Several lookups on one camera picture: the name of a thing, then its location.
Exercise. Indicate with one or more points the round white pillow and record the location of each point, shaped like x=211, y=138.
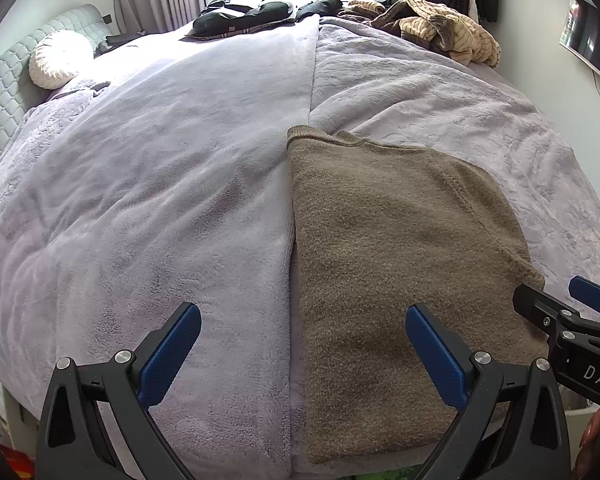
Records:
x=60, y=60

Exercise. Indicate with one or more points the wall television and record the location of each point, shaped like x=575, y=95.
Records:
x=595, y=40

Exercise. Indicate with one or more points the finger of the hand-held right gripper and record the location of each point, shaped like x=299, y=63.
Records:
x=592, y=296
x=540, y=310

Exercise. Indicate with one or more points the brown knit sweater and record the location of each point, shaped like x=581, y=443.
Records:
x=380, y=260

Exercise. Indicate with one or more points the black jacket with plaid lining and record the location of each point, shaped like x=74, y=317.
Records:
x=240, y=20

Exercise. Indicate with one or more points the beige striped fleece garment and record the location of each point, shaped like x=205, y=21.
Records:
x=445, y=30

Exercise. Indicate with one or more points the textured lavender bedspread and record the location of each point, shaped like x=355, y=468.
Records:
x=430, y=100

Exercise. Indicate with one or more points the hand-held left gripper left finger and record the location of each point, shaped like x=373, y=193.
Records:
x=172, y=355

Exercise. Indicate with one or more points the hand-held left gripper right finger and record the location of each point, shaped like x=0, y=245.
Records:
x=435, y=355

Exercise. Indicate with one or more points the dark flat item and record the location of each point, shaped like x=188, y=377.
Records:
x=120, y=39

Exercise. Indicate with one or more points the smooth lavender fleece blanket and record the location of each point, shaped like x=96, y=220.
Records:
x=180, y=160

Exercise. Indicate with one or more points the quilted grey headboard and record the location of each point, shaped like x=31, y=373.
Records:
x=5, y=100

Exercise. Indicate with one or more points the colourful packets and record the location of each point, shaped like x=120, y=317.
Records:
x=5, y=425

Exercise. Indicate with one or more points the small black garment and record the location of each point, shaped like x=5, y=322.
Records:
x=320, y=7

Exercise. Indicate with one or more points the person's right hand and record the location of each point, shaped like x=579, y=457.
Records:
x=592, y=440

